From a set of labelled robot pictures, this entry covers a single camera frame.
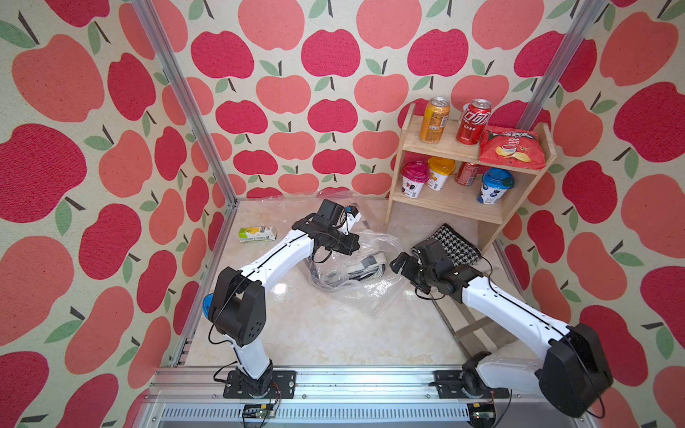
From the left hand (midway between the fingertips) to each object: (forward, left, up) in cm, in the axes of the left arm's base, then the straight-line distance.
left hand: (361, 250), depth 84 cm
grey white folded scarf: (+1, -3, -11) cm, 12 cm away
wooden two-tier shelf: (+18, -35, +4) cm, 39 cm away
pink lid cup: (+20, -17, +15) cm, 31 cm away
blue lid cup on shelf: (+16, -43, +15) cm, 48 cm away
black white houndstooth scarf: (+8, -39, -12) cm, 42 cm away
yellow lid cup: (+23, -27, +15) cm, 38 cm away
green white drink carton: (+16, +40, -13) cm, 45 cm away
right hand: (-6, -12, -5) cm, 15 cm away
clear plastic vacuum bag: (-8, -6, -15) cm, 18 cm away
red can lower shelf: (+26, -38, +11) cm, 47 cm away
